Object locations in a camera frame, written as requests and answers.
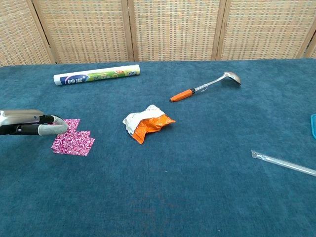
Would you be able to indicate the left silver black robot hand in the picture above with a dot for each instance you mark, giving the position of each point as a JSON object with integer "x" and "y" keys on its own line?
{"x": 19, "y": 117}

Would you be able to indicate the pink patterned sponge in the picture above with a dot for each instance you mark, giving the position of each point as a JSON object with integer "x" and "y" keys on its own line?
{"x": 71, "y": 145}

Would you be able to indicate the white cling film roll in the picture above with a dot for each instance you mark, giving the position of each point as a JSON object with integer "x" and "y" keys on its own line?
{"x": 98, "y": 75}

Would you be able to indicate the orange white snack packet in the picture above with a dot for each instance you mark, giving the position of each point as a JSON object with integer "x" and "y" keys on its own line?
{"x": 148, "y": 126}

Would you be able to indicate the blue carpet table mat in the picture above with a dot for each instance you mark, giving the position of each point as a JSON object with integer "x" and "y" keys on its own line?
{"x": 172, "y": 185}

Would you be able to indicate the woven bamboo folding screen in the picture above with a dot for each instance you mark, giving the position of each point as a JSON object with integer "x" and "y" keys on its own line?
{"x": 172, "y": 29}

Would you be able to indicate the clear wrapped straw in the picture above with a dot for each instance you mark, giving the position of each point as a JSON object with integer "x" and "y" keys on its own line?
{"x": 284, "y": 163}

